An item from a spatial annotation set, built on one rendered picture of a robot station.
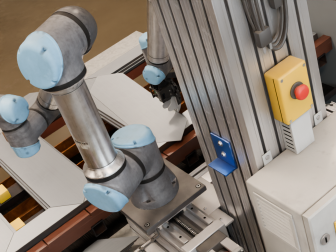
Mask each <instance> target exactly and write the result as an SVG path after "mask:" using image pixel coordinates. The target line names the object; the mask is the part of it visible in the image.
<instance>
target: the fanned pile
mask: <svg viewBox="0 0 336 252"><path fill-rule="evenodd" d="M138 238H140V237H139V236H127V237H118V238H108V239H98V240H97V241H95V242H94V243H93V244H91V245H90V246H89V247H87V248H86V249H85V250H84V251H83V252H128V251H129V249H130V248H132V247H131V246H132V245H133V244H134V242H136V241H137V239H138Z"/></svg>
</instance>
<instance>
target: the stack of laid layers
mask: <svg viewBox="0 0 336 252"><path fill-rule="evenodd" d="M317 39H318V34H315V35H314V36H313V40H314V41H315V40H317ZM145 61H146V60H145V57H144V55H143V53H142V54H141V55H139V56H138V57H136V58H135V59H133V60H132V61H130V62H128V63H127V64H125V65H124V66H122V67H121V68H119V69H118V70H116V71H115V72H113V73H112V74H117V73H123V74H126V73H128V72H129V71H131V70H132V69H134V68H135V67H137V66H138V65H140V64H142V63H143V62H145ZM95 80H96V77H95V78H89V79H85V82H86V85H87V87H88V89H89V91H90V89H91V87H92V85H93V83H94V81H95ZM91 96H92V98H93V100H94V103H95V105H96V107H97V110H98V112H99V114H100V116H101V119H102V120H104V121H105V122H107V123H108V124H110V125H111V126H113V127H115V128H116V129H118V130H119V129H120V128H123V127H125V126H128V125H127V124H126V123H125V122H124V121H123V120H121V119H120V118H119V117H118V116H117V115H115V114H114V113H113V112H112V111H111V110H110V109H108V108H107V107H106V106H105V105H104V104H102V103H101V102H100V101H99V100H98V99H97V98H95V97H94V96H93V95H92V94H91ZM192 130H194V126H193V124H191V125H190V126H188V127H187V128H186V129H184V132H183V136H182V138H183V137H184V136H185V135H187V134H188V133H189V132H191V131H192ZM40 138H41V139H42V140H43V141H45V142H46V143H47V144H48V145H50V146H51V147H52V148H53V149H55V150H56V151H57V152H58V153H60V154H61V155H62V156H63V157H65V158H66V159H67V160H68V161H70V162H71V163H72V164H73V165H75V166H76V167H77V168H78V169H80V170H81V171H82V172H83V170H82V169H81V168H79V167H78V166H77V165H76V164H74V163H73V162H72V161H71V160H69V159H68V158H67V157H66V156H64V155H63V154H62V153H61V152H59V151H58V150H57V149H56V148H54V147H53V146H52V145H51V144H49V143H48V142H47V141H46V140H44V139H43V138H42V137H41V136H40ZM176 142H177V141H168V142H166V143H165V144H164V145H162V146H161V147H159V151H160V153H163V151H165V150H166V149H168V148H169V147H170V146H172V145H173V144H174V143H176ZM0 166H1V167H2V168H3V169H4V170H5V171H6V172H7V173H8V174H9V175H10V176H11V177H12V178H13V179H14V180H15V181H16V182H17V183H18V184H19V185H20V186H21V187H22V188H23V189H24V190H25V191H26V192H27V193H28V194H29V195H30V196H31V197H32V198H33V199H34V200H35V201H36V202H37V203H38V204H39V205H40V206H41V207H42V208H43V209H44V210H45V211H46V210H47V209H48V208H50V206H49V205H48V204H47V203H46V202H45V201H44V200H42V199H41V198H40V197H39V196H38V195H37V194H36V193H35V192H34V191H33V190H32V189H31V188H30V187H29V186H28V185H27V184H26V183H25V182H24V181H23V180H22V179H21V178H20V177H19V176H18V175H17V174H16V173H15V172H13V171H12V170H11V169H10V168H9V167H8V166H7V165H6V164H5V163H4V162H3V161H2V160H1V159H0ZM89 205H91V203H90V202H89V201H88V200H86V201H85V202H84V203H82V204H81V205H79V206H78V207H77V208H75V209H74V210H73V211H71V212H70V213H68V214H67V215H66V216H64V217H63V218H61V219H60V220H59V221H57V222H56V223H55V224H53V225H52V226H50V227H49V228H48V229H46V230H45V231H44V232H42V233H41V234H39V235H38V236H37V237H35V238H34V239H33V240H31V241H30V242H28V243H27V244H26V245H24V246H23V247H21V248H20V249H19V250H17V251H16V252H26V251H28V250H29V249H31V248H32V247H33V246H35V245H36V244H37V243H39V242H40V241H44V240H43V239H44V238H46V237H47V236H48V235H50V234H51V233H52V232H54V231H55V230H57V229H58V228H59V227H61V226H62V225H63V224H65V223H66V222H68V221H69V220H70V219H72V218H73V217H74V216H76V215H77V214H79V213H80V212H81V211H83V210H86V209H85V208H87V207H88V206H89ZM0 218H1V219H2V220H3V221H4V223H5V224H6V225H7V226H8V227H9V228H10V229H11V231H12V232H13V233H15V232H16V230H15V229H14V228H13V227H12V226H11V224H10V223H9V222H8V221H7V220H6V219H5V218H4V217H3V215H2V214H1V213H0Z"/></svg>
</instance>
